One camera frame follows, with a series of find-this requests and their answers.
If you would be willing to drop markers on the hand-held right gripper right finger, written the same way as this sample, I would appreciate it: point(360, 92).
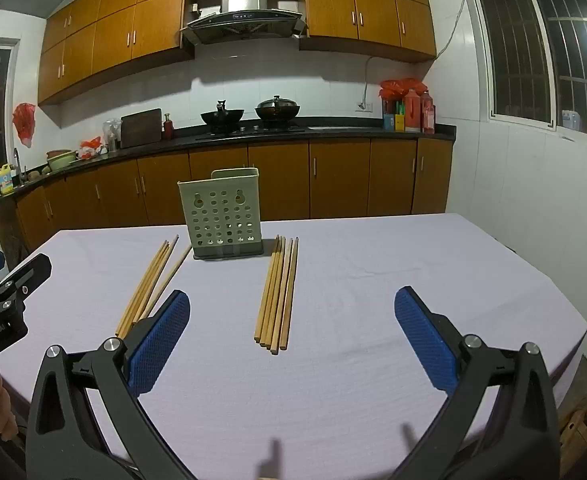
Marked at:
point(426, 340)

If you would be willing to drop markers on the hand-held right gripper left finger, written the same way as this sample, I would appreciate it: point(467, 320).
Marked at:
point(158, 340)

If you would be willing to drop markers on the green perforated utensil holder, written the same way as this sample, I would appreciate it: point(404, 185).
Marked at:
point(223, 215)

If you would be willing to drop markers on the yellow detergent bottle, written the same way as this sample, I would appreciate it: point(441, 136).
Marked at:
point(5, 180)

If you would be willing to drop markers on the purple tablecloth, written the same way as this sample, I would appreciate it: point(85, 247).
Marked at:
point(333, 280)

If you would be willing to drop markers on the metal faucet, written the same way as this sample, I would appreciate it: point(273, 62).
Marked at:
point(17, 162)

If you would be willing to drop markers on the stacked green bowls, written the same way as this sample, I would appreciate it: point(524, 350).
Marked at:
point(60, 161)

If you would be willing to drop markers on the hanging red plastic bag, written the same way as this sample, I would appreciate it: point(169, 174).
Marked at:
point(24, 122)

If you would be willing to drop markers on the clear plastic container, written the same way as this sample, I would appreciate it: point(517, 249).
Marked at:
point(112, 135)

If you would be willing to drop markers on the wooden stool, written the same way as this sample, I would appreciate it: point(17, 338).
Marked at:
point(578, 432)

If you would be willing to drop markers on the dark wooden cutting board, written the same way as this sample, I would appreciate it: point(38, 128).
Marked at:
point(141, 129)

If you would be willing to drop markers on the wooden base cabinets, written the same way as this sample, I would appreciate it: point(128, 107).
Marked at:
point(338, 180)

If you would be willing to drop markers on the small red bottle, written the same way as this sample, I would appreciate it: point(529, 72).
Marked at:
point(168, 129)

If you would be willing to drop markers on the yellow box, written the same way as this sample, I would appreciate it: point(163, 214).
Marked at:
point(400, 122)

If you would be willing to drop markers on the blue box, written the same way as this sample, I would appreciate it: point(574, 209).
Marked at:
point(389, 122)

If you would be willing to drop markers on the black kitchen countertop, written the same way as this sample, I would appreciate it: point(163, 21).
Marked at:
point(343, 132)

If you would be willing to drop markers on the tall red bottle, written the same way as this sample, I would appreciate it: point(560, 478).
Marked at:
point(427, 114)
point(412, 112)

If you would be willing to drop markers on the gas stove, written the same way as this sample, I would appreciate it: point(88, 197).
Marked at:
point(253, 131)

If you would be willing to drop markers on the black wok with lid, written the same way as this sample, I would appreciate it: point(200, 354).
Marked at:
point(277, 109)

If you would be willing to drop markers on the clear bottle on sill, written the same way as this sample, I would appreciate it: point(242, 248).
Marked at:
point(571, 120)

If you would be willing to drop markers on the large barred window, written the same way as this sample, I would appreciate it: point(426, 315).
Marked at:
point(523, 45)

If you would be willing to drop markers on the steel range hood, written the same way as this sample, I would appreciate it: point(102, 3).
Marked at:
point(246, 5)

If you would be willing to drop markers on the wall outlet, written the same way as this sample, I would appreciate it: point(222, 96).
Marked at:
point(365, 106)

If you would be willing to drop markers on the wooden wall cabinets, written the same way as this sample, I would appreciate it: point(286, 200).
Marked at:
point(118, 35)

